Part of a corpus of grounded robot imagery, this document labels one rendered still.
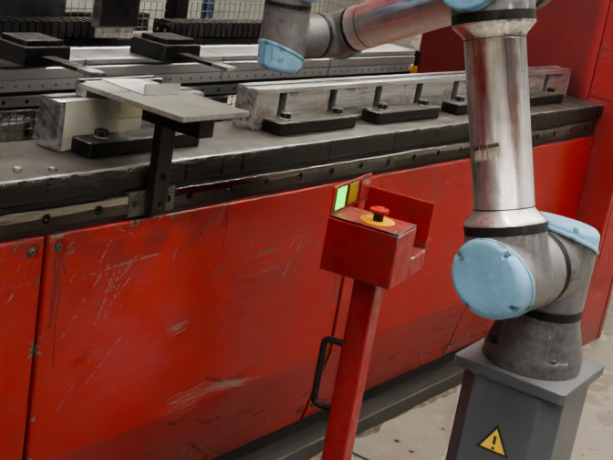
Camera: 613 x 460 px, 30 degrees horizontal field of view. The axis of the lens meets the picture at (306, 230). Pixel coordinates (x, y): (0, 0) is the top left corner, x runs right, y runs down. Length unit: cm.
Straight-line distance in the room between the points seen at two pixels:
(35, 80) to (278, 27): 76
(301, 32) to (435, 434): 173
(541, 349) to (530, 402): 8
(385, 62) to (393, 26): 160
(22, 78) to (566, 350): 125
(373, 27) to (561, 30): 224
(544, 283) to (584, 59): 246
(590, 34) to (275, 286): 179
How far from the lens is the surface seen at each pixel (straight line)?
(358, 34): 188
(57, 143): 215
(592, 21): 401
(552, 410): 175
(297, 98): 267
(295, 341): 274
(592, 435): 356
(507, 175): 158
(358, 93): 288
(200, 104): 212
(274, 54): 183
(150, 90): 213
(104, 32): 221
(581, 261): 171
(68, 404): 222
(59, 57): 238
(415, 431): 330
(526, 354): 173
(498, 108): 158
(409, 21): 182
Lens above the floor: 141
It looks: 17 degrees down
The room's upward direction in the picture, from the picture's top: 10 degrees clockwise
